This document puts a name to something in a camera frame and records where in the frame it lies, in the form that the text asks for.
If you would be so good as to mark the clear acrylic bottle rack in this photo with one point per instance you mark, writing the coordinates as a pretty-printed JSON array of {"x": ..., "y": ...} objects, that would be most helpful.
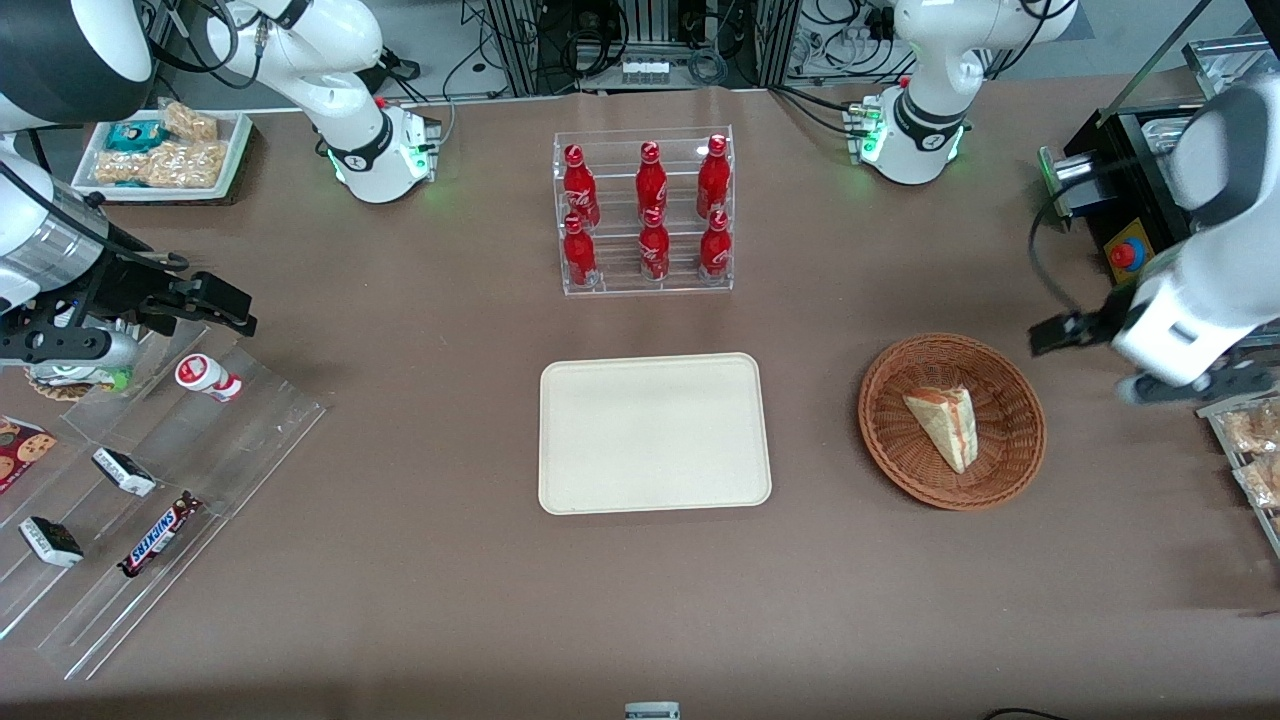
[{"x": 620, "y": 285}]

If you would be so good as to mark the white red yogurt bottle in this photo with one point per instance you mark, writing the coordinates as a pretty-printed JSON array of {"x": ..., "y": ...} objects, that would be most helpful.
[{"x": 205, "y": 375}]

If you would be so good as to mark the clear acrylic stepped display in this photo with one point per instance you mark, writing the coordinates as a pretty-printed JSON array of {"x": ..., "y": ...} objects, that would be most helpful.
[{"x": 230, "y": 460}]

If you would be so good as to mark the grey metal snack tray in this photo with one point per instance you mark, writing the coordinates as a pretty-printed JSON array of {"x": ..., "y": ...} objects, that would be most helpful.
[{"x": 1215, "y": 425}]

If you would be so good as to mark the black white snack bar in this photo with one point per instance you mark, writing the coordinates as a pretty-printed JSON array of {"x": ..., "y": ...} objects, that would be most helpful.
[
  {"x": 124, "y": 472},
  {"x": 52, "y": 541}
]

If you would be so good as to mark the white power strip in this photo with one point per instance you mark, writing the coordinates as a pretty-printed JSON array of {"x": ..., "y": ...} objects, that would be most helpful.
[{"x": 645, "y": 71}]

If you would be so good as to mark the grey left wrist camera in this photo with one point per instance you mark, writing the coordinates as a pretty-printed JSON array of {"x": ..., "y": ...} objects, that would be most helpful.
[{"x": 1190, "y": 387}]

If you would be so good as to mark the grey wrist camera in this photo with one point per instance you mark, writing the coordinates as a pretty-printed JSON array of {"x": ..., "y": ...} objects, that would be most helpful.
[
  {"x": 1190, "y": 387},
  {"x": 70, "y": 347}
]

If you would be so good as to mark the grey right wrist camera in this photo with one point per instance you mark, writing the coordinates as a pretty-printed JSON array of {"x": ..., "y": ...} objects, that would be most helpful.
[{"x": 70, "y": 347}]

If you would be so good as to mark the thin dark rod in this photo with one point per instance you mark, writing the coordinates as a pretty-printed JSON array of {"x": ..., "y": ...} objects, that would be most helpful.
[{"x": 1160, "y": 60}]

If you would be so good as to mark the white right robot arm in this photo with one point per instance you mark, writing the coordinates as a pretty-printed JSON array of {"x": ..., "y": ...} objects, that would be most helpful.
[{"x": 340, "y": 50}]

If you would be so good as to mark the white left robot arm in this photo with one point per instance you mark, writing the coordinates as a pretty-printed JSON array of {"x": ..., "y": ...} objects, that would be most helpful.
[{"x": 930, "y": 60}]

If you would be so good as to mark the red cola bottle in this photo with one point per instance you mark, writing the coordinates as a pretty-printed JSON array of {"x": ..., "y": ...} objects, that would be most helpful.
[
  {"x": 713, "y": 180},
  {"x": 651, "y": 185},
  {"x": 715, "y": 250},
  {"x": 580, "y": 190},
  {"x": 579, "y": 258},
  {"x": 654, "y": 252}
]

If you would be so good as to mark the cream rectangular tray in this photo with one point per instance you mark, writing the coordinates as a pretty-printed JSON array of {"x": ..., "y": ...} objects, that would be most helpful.
[{"x": 655, "y": 435}]

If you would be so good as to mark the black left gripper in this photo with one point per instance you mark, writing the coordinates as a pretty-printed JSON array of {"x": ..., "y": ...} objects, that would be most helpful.
[{"x": 1090, "y": 325}]

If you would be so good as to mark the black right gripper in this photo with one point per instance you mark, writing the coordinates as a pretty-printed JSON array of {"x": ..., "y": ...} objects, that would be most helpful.
[{"x": 122, "y": 285}]

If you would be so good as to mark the white bottle green cap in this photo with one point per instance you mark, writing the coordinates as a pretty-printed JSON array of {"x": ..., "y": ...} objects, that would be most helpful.
[{"x": 85, "y": 378}]

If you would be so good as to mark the small clear cracker packet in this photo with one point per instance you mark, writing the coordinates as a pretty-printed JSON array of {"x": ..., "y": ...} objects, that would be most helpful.
[{"x": 190, "y": 122}]

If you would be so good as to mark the steel glass tray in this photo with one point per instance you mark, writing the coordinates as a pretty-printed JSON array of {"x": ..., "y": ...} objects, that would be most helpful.
[{"x": 1230, "y": 60}]

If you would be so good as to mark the black metal appliance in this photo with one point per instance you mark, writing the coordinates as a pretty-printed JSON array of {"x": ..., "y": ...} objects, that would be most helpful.
[{"x": 1120, "y": 150}]

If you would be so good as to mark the grey white device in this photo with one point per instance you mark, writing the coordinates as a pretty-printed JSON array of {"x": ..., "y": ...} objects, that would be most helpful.
[{"x": 652, "y": 711}]

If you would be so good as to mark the red emergency stop button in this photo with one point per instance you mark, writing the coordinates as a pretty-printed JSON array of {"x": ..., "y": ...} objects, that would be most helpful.
[{"x": 1124, "y": 256}]

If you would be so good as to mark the teal snack packet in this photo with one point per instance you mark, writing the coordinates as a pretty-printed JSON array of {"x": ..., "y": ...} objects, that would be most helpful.
[{"x": 135, "y": 135}]

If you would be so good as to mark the triangle sandwich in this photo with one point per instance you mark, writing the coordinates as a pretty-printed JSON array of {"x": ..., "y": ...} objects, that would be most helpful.
[{"x": 948, "y": 425}]

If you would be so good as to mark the white snack tray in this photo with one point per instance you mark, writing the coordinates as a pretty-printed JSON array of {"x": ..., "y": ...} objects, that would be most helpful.
[{"x": 235, "y": 150}]

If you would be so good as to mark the clear fried snack packet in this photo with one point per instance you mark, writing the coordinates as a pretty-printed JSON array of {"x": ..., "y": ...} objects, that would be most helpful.
[
  {"x": 1255, "y": 428},
  {"x": 1262, "y": 480}
]

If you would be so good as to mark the large clear cracker packet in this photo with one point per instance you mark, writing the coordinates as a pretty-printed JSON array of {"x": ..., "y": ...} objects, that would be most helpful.
[{"x": 170, "y": 165}]

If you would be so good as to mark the brown wicker basket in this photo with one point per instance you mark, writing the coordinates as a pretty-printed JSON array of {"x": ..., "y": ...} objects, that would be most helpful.
[{"x": 900, "y": 440}]

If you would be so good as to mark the red cookie packet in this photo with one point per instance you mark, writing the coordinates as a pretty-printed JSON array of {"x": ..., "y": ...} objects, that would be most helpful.
[{"x": 22, "y": 450}]

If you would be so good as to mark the brown Snickers bar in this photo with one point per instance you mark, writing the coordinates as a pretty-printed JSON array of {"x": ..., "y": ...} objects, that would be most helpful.
[{"x": 160, "y": 535}]

